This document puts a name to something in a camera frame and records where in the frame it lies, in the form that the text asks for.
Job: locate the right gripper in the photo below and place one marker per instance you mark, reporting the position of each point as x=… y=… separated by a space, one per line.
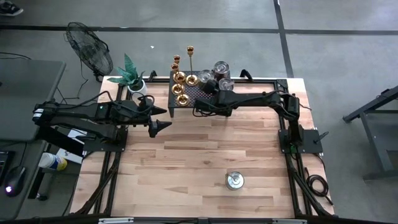
x=219 y=102

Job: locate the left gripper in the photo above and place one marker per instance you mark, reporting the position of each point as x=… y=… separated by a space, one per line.
x=124 y=113

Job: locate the tall brass candlestick holder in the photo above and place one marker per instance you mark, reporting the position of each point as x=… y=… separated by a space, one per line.
x=191 y=80

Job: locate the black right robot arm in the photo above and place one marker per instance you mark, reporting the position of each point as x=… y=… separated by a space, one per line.
x=255 y=98

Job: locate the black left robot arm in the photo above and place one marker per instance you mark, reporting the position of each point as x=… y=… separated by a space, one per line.
x=77 y=124

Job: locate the black perforated riser shelf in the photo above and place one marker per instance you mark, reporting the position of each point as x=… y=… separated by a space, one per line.
x=170 y=109

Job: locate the green plant in white pot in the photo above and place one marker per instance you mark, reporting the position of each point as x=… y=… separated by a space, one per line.
x=136 y=87

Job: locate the white paper sheet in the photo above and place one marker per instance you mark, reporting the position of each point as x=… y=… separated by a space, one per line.
x=74 y=133
x=70 y=157

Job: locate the black floor fan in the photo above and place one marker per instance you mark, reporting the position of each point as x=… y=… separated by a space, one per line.
x=89 y=48

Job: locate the black desk foot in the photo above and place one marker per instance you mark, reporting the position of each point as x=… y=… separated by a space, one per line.
x=59 y=141

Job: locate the white wipes container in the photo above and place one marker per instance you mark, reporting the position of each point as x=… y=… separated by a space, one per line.
x=53 y=161

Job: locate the black desk leg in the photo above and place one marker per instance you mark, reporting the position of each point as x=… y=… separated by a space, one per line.
x=45 y=186

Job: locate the grey standing desk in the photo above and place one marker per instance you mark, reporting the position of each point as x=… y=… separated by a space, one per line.
x=21 y=87

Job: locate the black computer mouse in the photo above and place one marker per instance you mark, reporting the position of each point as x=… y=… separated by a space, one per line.
x=14 y=180

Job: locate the dark keyboard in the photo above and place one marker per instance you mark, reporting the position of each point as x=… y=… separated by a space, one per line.
x=2 y=165

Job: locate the person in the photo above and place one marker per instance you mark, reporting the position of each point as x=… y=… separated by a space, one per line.
x=11 y=8

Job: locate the black aluminium table frame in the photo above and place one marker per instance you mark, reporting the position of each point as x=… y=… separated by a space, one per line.
x=264 y=81

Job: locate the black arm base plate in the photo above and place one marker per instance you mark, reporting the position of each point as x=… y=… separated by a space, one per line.
x=311 y=146
x=93 y=144

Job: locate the silver bracket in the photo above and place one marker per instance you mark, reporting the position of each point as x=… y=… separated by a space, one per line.
x=115 y=220
x=289 y=221

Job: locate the grey table frame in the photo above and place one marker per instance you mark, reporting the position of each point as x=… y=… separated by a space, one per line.
x=373 y=124

